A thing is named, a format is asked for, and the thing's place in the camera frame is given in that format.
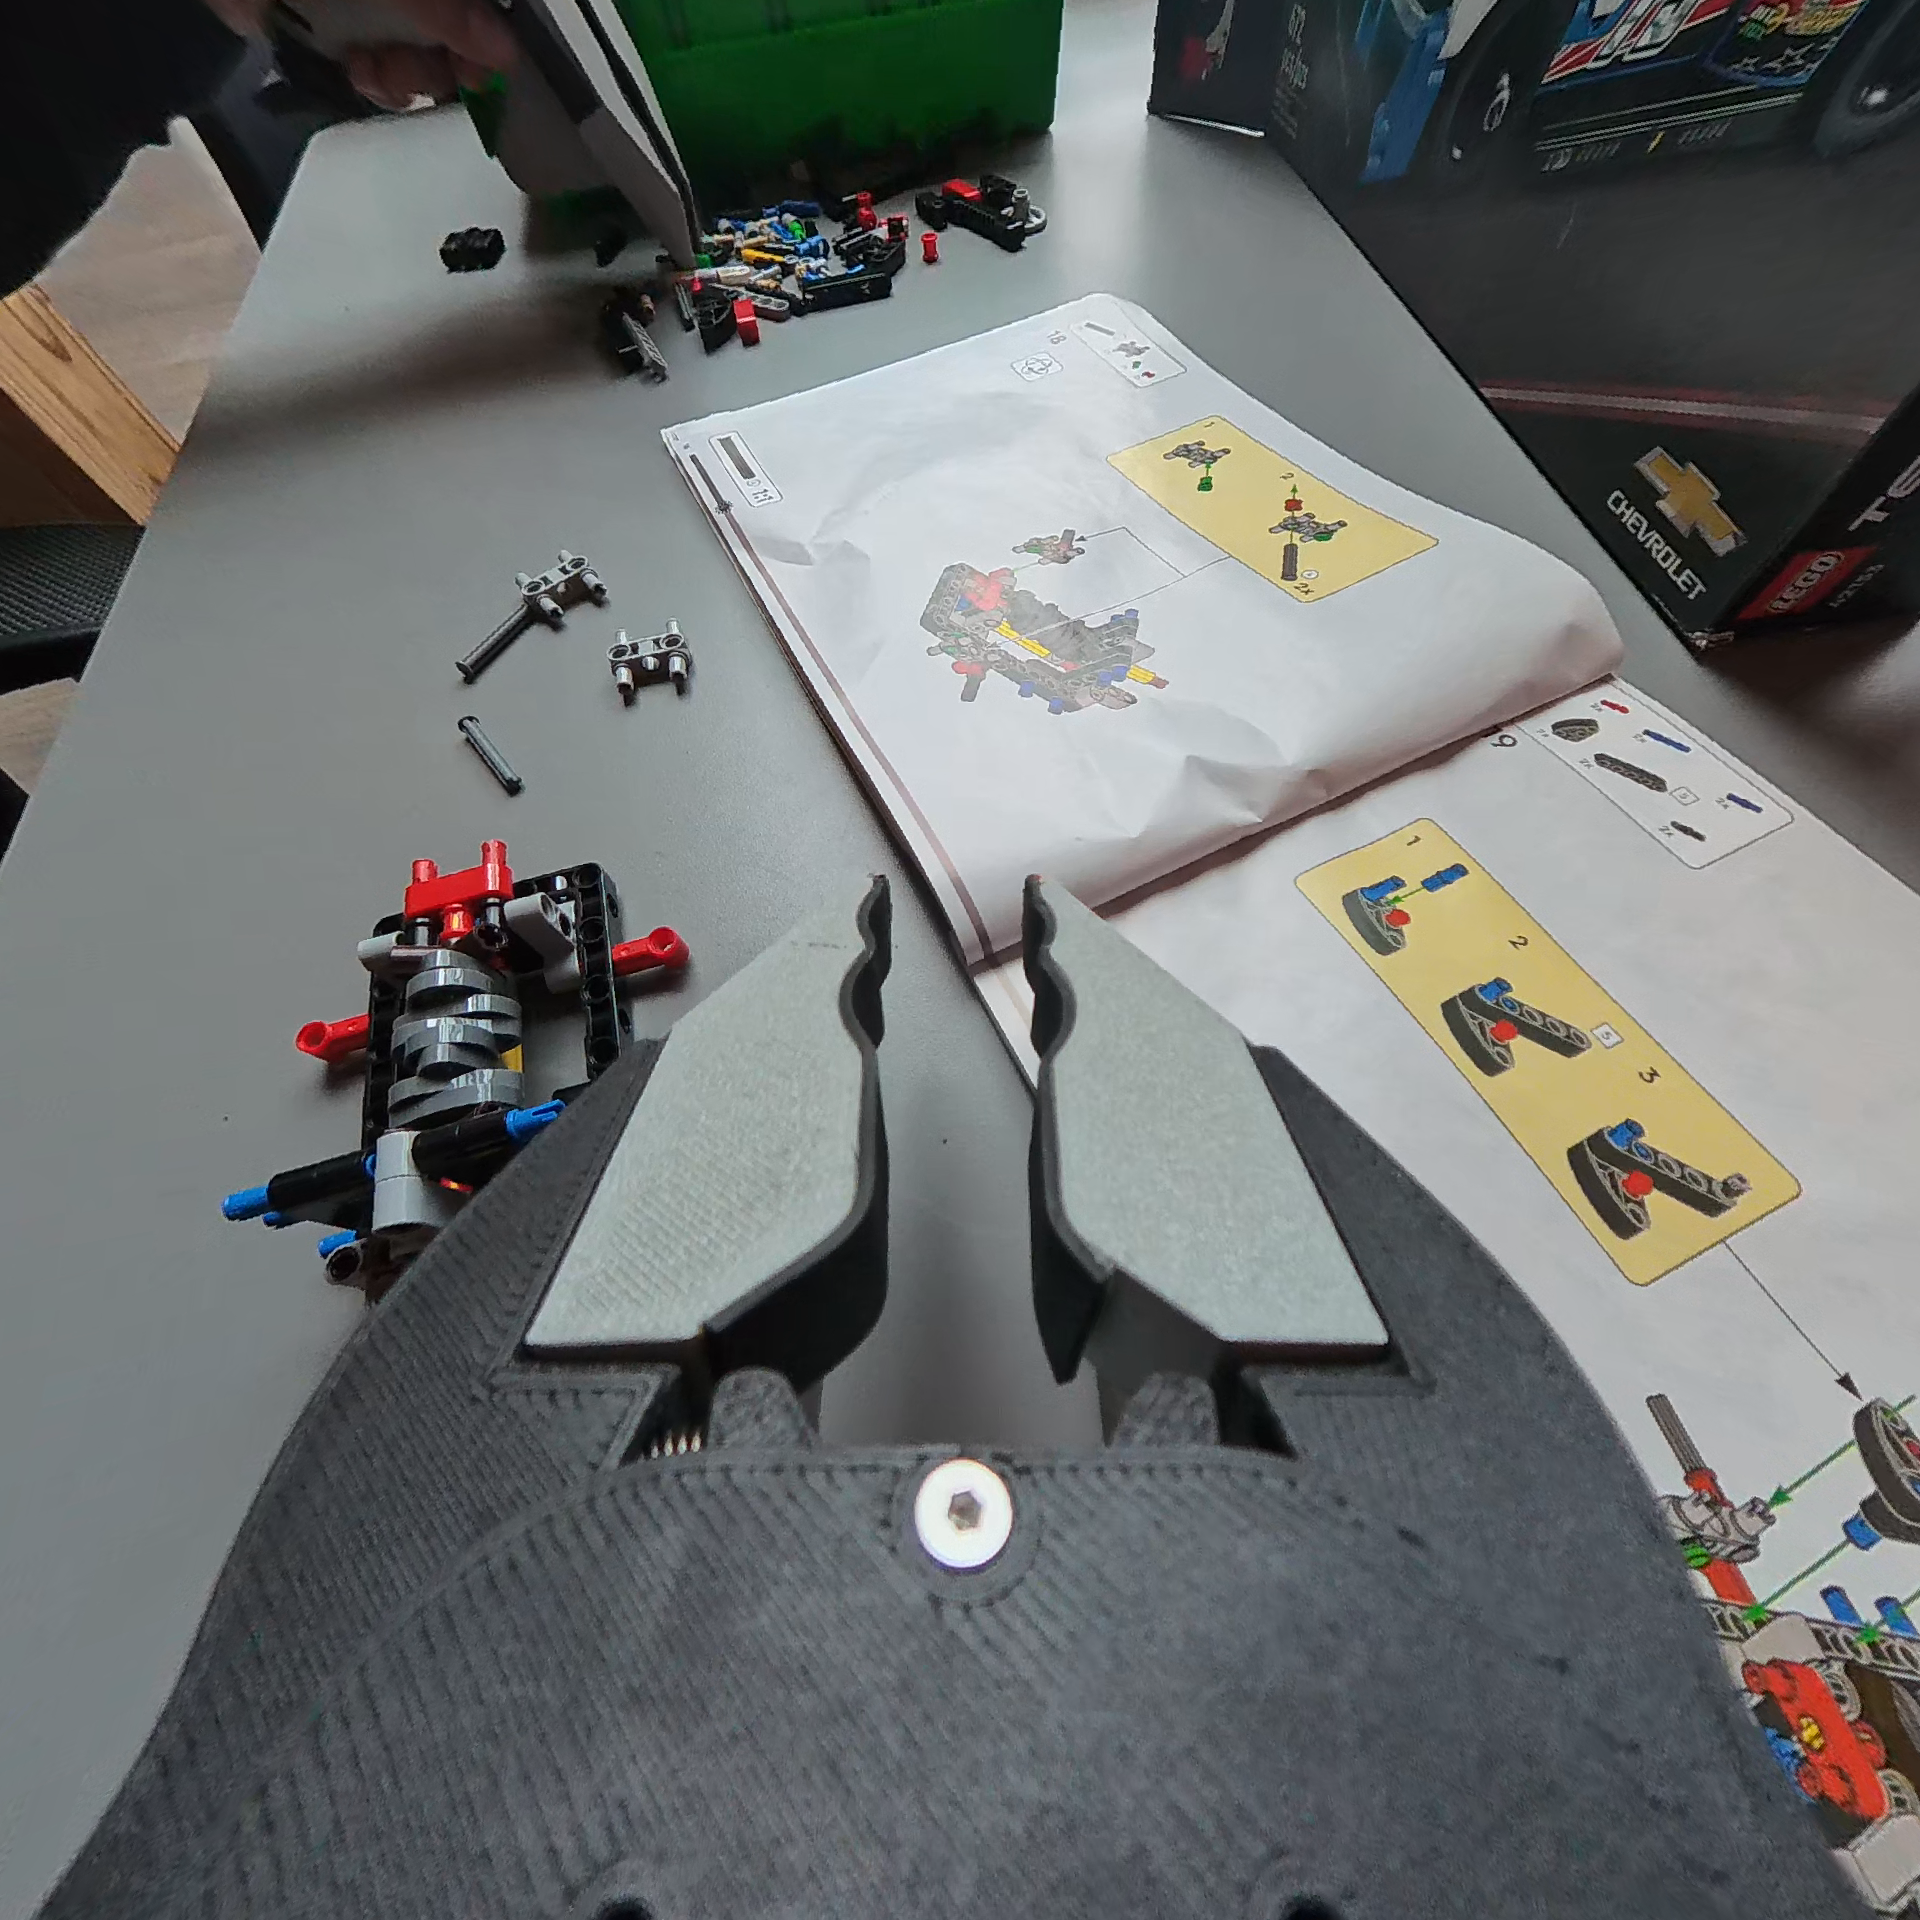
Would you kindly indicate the small black lego piece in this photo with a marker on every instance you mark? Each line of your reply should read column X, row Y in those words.
column 475, row 248

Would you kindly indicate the black mesh chair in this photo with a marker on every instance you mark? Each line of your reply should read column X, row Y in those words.
column 60, row 600

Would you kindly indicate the lego instruction booklet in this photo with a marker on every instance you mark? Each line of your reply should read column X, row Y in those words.
column 974, row 451

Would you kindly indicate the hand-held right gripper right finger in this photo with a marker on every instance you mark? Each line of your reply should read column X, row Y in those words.
column 1202, row 1201

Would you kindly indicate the black lego frame assembly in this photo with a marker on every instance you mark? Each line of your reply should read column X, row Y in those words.
column 451, row 1035

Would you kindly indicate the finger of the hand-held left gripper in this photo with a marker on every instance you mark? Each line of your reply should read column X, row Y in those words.
column 563, row 120
column 648, row 90

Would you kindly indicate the black lego box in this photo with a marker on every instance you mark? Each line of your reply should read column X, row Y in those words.
column 1652, row 299

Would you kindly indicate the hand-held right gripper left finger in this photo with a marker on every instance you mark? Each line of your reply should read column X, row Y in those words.
column 722, row 1185

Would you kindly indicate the pile of lego pieces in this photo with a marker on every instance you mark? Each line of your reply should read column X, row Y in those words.
column 840, row 276

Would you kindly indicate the green plastic bin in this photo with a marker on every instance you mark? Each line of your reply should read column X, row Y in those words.
column 840, row 90

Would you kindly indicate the grey lego H connector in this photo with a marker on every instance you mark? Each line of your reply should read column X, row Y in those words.
column 559, row 586
column 648, row 657

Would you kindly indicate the wooden workbench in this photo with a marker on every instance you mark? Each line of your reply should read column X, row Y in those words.
column 76, row 435

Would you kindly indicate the person's left hand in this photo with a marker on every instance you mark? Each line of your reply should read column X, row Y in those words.
column 435, row 59

